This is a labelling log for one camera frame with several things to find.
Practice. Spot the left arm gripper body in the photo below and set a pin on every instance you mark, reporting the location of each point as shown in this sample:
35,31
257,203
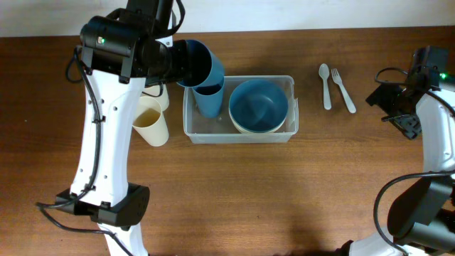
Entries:
172,66

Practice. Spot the cream cup back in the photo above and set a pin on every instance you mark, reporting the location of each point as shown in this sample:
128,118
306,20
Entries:
159,93

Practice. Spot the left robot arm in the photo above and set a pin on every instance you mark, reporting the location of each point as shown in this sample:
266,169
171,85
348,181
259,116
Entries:
120,55

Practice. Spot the blue cup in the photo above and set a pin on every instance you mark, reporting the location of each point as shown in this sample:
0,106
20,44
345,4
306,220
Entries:
205,68
209,98

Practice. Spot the white plastic fork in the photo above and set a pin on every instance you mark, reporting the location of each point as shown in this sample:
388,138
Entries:
348,101

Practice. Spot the white plastic spoon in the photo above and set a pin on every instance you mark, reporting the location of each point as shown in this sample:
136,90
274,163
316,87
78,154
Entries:
323,72

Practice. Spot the cream bowl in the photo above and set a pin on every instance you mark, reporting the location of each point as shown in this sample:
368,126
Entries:
238,126

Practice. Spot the clear plastic container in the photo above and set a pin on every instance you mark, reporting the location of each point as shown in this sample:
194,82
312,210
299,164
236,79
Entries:
221,130

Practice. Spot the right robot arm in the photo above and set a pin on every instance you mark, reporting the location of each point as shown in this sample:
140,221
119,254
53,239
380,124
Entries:
408,212

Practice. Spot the cream cup front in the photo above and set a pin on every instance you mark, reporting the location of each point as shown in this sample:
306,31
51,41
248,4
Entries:
150,123

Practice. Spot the cream cup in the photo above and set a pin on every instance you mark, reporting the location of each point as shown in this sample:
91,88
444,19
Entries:
159,93
150,123

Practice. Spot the blue bowl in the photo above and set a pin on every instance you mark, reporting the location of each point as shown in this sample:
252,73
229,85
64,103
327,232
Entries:
258,106

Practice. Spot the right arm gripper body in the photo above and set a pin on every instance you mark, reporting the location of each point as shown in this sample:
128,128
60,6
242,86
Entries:
389,98

